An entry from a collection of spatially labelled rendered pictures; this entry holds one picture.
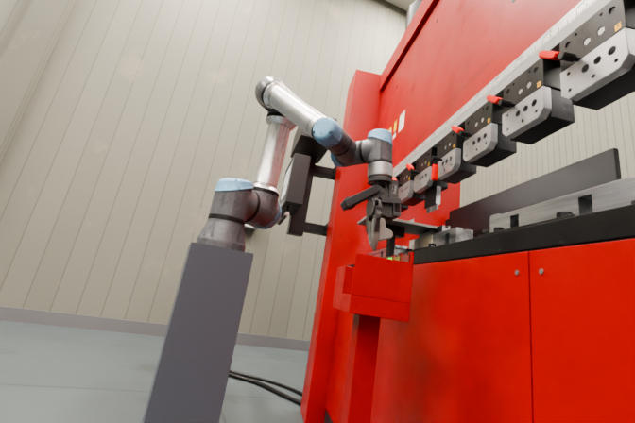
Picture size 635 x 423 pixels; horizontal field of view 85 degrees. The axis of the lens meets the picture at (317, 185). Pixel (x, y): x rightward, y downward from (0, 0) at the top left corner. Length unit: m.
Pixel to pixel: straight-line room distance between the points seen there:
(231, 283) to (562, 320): 0.77
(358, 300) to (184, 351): 0.47
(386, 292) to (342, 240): 1.29
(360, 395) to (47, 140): 4.15
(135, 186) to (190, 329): 3.41
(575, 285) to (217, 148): 4.16
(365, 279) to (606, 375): 0.51
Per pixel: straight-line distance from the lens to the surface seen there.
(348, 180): 2.31
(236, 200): 1.09
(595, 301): 0.64
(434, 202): 1.45
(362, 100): 2.57
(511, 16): 1.29
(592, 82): 0.91
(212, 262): 1.04
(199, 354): 1.06
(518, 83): 1.12
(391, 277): 0.95
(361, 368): 1.02
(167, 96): 4.71
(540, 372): 0.73
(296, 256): 4.49
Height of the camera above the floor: 0.70
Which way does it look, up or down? 17 degrees up
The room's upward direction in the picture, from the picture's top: 9 degrees clockwise
